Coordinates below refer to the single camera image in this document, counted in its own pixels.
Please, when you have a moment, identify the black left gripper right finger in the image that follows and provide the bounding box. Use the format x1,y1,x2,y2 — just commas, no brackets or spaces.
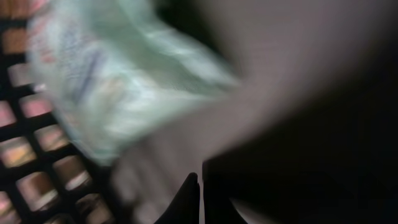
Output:
202,161,248,224

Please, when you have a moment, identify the grey plastic basket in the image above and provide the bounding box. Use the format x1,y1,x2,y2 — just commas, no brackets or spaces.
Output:
0,0,125,224

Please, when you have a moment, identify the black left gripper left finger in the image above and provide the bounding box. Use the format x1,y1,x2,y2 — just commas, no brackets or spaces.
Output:
154,172,200,224

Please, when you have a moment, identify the light green wet wipes pack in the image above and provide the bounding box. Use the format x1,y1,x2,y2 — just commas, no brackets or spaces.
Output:
27,0,238,166

